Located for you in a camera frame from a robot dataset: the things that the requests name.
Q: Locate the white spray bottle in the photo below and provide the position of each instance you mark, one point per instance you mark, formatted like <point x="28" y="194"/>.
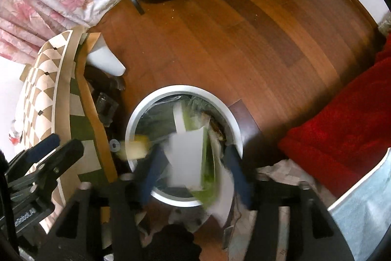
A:
<point x="16" y="131"/>

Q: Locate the light blue cloth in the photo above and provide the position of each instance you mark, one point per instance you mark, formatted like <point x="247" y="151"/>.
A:
<point x="366" y="212"/>

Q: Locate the white and green carton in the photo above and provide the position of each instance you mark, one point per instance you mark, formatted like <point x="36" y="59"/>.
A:
<point x="186" y="157"/>
<point x="191" y="117"/>

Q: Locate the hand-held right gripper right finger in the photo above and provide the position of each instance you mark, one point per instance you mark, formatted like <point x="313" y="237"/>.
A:
<point x="239" y="178"/>

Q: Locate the dark glass jar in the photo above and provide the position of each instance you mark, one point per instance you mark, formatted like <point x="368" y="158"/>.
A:
<point x="105" y="106"/>

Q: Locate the table with checkered tablecloth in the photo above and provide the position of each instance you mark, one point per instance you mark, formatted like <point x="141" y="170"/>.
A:
<point x="42" y="80"/>

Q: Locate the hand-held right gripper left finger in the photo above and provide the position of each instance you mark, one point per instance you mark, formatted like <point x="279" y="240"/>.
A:
<point x="152" y="174"/>

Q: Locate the red blanket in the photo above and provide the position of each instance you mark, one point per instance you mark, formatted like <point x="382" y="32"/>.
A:
<point x="336" y="132"/>

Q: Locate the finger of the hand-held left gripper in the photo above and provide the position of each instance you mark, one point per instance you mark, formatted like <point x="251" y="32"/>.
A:
<point x="61" y="157"/>
<point x="42" y="147"/>

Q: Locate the white round trash bin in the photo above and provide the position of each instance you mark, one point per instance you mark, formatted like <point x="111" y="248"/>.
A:
<point x="183" y="88"/>

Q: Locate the yellow fruit peel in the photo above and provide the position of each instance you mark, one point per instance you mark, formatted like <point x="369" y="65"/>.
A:
<point x="136" y="149"/>

